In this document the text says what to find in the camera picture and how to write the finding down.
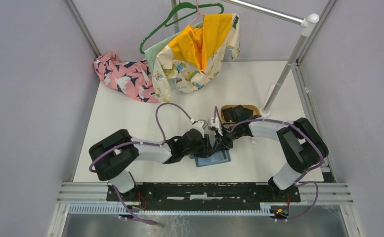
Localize teal card holder wallet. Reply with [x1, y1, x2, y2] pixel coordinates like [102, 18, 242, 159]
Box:
[189, 151, 231, 167]

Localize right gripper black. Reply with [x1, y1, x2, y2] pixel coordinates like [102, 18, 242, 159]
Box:
[213, 123, 242, 153]

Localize green clothes hanger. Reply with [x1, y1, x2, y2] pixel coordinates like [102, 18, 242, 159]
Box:
[139, 2, 224, 54]

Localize oval wooden tray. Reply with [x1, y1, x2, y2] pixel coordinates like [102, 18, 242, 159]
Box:
[220, 105, 260, 124]

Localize silver clothes rack pole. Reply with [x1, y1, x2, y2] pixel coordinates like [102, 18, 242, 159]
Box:
[227, 0, 320, 118]

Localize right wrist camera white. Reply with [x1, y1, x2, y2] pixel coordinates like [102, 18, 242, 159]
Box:
[209, 118, 222, 135]

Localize mint green cloth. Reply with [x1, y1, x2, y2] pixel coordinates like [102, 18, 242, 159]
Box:
[144, 21, 203, 79]

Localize black cards in tray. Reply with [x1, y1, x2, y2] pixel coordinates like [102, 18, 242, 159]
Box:
[226, 105, 253, 122]

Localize white slotted cable duct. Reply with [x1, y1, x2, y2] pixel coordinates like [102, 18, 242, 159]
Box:
[68, 203, 274, 217]

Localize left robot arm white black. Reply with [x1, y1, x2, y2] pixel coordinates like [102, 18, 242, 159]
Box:
[88, 128, 210, 201]

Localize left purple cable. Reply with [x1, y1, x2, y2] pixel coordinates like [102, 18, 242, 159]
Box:
[88, 102, 196, 226]

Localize purple cable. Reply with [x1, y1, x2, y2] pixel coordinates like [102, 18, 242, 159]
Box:
[88, 102, 196, 226]
[213, 106, 325, 222]

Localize pink patterned cloth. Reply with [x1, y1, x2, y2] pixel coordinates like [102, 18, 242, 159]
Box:
[93, 52, 159, 103]

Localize dinosaur print yellow jacket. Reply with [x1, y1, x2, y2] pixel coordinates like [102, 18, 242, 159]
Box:
[152, 13, 240, 102]

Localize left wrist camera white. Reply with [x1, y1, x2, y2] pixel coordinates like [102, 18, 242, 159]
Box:
[192, 119, 208, 132]

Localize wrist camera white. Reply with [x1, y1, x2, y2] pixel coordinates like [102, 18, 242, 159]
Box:
[209, 118, 222, 135]
[192, 119, 208, 132]

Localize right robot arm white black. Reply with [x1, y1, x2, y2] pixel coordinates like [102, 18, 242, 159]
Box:
[209, 105, 329, 201]

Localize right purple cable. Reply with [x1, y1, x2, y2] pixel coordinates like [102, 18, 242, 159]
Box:
[213, 106, 325, 222]

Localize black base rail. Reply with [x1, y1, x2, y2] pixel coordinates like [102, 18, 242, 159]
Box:
[121, 182, 301, 211]

